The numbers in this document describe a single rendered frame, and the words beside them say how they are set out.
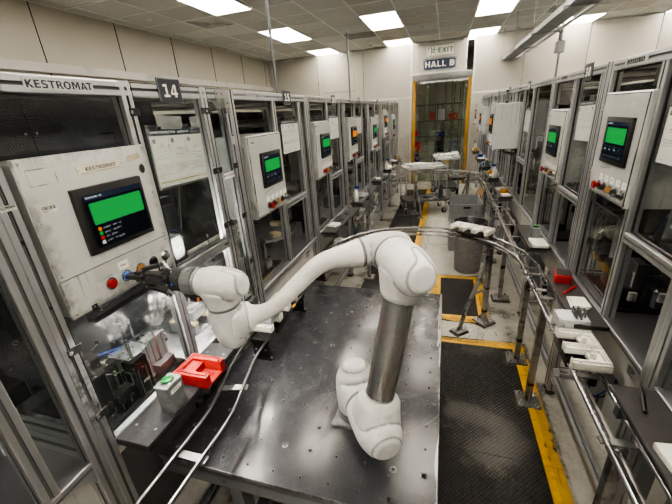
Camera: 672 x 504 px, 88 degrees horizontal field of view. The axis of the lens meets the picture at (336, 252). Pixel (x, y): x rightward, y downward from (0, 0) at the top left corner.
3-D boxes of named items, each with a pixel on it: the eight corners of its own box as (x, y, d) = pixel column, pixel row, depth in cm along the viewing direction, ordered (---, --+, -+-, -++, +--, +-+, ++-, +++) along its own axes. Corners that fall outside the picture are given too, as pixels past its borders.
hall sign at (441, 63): (456, 67, 800) (456, 55, 791) (422, 71, 822) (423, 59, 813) (456, 68, 804) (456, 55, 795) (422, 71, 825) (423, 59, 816)
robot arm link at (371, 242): (354, 229, 121) (368, 241, 109) (400, 220, 125) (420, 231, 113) (357, 263, 126) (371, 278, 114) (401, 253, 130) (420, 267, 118)
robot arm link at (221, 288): (186, 275, 102) (197, 312, 108) (231, 279, 98) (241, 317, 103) (207, 259, 111) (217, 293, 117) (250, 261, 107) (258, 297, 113)
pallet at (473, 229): (447, 234, 317) (448, 224, 313) (456, 230, 325) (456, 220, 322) (486, 243, 291) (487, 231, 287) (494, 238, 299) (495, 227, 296)
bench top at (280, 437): (436, 536, 108) (437, 528, 106) (161, 461, 138) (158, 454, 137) (441, 299, 240) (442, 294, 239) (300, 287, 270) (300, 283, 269)
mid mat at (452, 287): (490, 325, 315) (491, 323, 315) (428, 319, 331) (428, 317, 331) (481, 277, 404) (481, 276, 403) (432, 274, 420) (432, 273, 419)
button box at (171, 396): (174, 414, 125) (166, 389, 121) (156, 410, 127) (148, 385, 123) (188, 398, 132) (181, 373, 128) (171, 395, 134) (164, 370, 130)
